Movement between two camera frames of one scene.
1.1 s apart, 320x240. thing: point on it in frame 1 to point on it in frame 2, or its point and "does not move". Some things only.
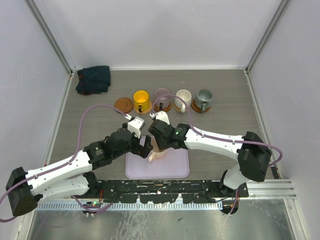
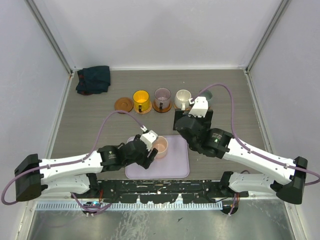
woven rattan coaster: x=145 y=111 does not move
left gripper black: x=144 y=150 to x=143 y=162
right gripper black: x=160 y=144 to x=206 y=122
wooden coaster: x=124 y=104 does not move
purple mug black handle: x=163 y=102 does not move
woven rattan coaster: x=179 y=109 does not move
